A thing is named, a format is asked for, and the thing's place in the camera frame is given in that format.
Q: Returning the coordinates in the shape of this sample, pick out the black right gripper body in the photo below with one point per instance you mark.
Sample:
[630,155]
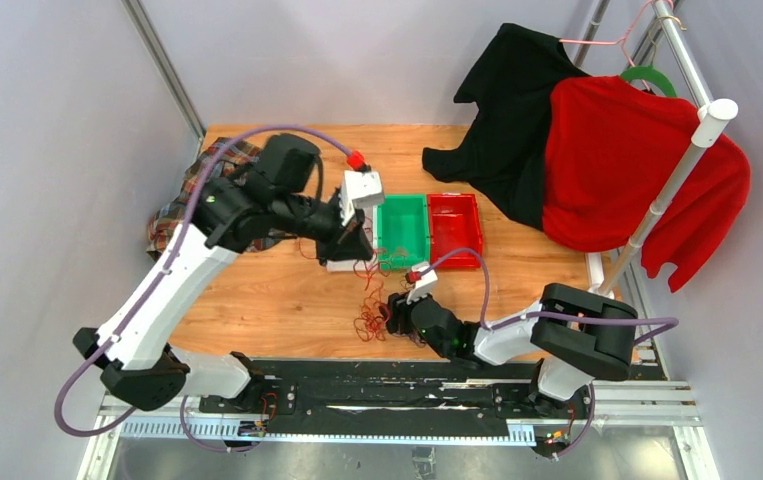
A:
[399,307]

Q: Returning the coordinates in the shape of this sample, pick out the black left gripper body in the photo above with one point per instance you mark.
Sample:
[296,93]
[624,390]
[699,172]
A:
[321,221]

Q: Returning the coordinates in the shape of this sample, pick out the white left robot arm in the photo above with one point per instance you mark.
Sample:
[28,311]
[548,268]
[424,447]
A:
[224,217]

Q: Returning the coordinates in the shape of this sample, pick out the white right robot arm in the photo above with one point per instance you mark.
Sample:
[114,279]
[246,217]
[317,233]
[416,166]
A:
[586,336]

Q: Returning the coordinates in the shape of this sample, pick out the clear plastic bin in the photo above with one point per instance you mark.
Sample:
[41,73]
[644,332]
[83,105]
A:
[369,228]

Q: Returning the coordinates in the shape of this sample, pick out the green plastic bin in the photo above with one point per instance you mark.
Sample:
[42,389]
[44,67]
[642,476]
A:
[402,231]

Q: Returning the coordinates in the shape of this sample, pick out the red plastic bin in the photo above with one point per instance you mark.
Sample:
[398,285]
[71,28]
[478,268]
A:
[454,222]

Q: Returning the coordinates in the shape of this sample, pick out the plaid cloth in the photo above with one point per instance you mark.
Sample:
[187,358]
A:
[161,226]

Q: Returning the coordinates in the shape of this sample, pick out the black t-shirt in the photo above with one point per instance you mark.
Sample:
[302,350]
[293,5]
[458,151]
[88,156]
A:
[502,155]

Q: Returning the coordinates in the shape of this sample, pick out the red sweater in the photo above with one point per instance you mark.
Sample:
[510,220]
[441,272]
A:
[610,150]

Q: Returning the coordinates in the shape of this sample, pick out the green clothes hanger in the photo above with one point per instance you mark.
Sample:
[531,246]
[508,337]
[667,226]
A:
[650,75]

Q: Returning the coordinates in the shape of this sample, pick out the white clothes rack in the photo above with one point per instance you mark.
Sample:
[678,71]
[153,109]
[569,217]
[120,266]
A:
[714,116]

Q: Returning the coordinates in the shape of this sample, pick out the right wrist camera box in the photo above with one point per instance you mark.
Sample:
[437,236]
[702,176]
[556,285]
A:
[423,278]

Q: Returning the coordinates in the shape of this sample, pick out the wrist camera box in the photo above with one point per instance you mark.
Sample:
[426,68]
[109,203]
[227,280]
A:
[423,278]
[359,190]

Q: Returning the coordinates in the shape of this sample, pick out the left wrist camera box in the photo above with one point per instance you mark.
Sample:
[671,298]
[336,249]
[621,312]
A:
[359,190]

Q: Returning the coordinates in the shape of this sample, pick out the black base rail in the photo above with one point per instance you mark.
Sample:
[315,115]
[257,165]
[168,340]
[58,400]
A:
[402,401]

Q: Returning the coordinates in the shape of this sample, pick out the pink wire hanger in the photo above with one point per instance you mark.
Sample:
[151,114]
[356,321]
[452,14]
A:
[589,38]

